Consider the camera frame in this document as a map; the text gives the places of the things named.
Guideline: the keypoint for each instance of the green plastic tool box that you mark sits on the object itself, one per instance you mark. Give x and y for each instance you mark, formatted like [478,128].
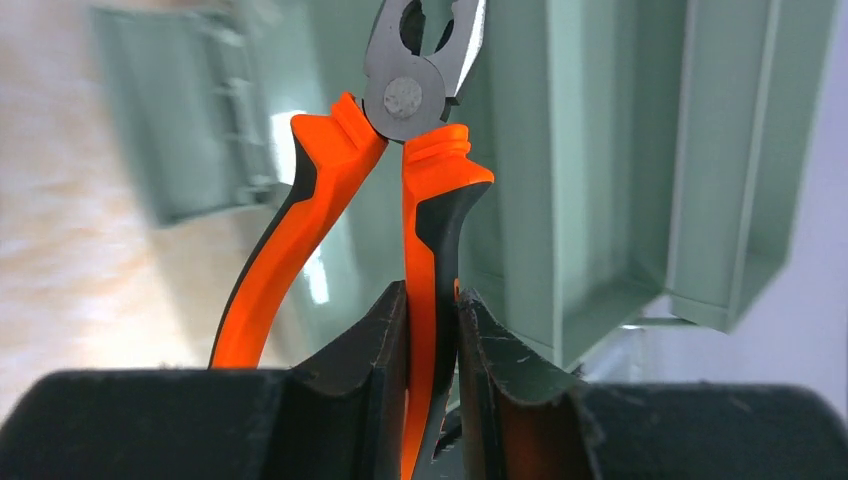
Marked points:
[641,148]

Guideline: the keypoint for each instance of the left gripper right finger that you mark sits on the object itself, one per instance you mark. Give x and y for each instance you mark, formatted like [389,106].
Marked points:
[524,418]

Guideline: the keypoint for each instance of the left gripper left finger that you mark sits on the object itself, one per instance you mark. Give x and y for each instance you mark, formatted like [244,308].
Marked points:
[336,415]

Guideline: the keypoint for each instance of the orange black combination pliers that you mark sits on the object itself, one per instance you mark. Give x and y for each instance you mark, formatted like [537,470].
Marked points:
[407,100]

